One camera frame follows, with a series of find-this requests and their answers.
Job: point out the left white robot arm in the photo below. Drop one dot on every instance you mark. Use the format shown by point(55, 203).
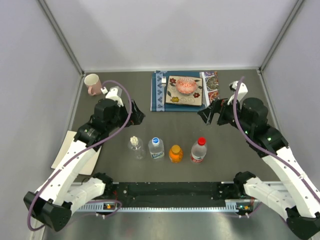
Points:
point(53, 204)

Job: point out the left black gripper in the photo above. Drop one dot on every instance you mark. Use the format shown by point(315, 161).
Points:
point(136, 116)

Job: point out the blue cap water bottle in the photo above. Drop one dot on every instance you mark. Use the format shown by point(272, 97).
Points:
point(156, 148)

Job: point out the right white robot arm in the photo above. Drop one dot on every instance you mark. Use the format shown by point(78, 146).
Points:
point(301, 207)

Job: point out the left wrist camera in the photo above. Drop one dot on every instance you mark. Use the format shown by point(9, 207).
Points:
point(114, 93)

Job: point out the red label water bottle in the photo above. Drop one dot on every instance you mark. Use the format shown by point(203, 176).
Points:
point(198, 152)

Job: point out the square floral plate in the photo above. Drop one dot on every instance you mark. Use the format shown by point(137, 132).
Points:
point(176, 98)

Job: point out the blue patterned placemat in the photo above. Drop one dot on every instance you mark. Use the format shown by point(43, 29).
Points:
point(157, 92)

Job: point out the silver fork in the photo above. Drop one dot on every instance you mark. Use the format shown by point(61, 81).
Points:
point(163, 82)

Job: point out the red bottle cap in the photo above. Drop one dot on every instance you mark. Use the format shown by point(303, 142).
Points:
point(201, 141)

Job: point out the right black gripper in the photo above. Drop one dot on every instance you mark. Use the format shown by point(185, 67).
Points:
point(207, 114)

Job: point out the white notebook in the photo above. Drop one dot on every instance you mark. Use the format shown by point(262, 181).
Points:
point(88, 168)

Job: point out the red patterned bowl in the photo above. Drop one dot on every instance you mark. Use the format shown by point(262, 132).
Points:
point(186, 85)

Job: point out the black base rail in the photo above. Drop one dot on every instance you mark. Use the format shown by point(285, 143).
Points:
point(172, 194)

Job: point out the clear empty glass bottle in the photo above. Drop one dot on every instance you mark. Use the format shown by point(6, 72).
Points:
point(137, 148)

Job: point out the orange juice bottle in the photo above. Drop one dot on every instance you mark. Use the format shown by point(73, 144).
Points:
point(176, 154)

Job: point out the pink mug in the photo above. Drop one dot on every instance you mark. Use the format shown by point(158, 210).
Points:
point(93, 84)

